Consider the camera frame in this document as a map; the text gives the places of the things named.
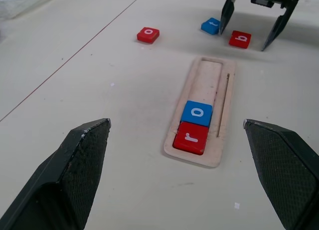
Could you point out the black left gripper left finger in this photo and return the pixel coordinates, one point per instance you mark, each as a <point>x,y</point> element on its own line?
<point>49,180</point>

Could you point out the long wooden letter tray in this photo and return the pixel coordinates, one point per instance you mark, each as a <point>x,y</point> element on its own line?
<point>207,77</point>

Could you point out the blue letter t block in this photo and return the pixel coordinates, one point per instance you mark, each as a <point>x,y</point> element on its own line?
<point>207,28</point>

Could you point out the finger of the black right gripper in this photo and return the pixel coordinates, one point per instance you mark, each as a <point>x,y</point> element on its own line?
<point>227,13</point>
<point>286,15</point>

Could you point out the clear plastic sheet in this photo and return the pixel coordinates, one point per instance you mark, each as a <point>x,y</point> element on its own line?
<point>20,3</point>

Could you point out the small white paper scrap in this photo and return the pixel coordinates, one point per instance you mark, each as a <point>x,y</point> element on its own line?
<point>236,205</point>

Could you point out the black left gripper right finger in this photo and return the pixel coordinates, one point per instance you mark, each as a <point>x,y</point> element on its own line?
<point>286,170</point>

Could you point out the red letter b block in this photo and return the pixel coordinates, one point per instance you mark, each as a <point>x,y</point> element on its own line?
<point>234,41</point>

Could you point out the red letter r block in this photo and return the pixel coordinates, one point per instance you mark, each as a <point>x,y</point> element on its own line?
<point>182,145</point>

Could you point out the blue letter o block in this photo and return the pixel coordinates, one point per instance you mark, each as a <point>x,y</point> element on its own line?
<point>207,116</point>

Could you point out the red letter o block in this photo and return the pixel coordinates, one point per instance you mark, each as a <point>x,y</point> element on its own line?
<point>142,37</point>

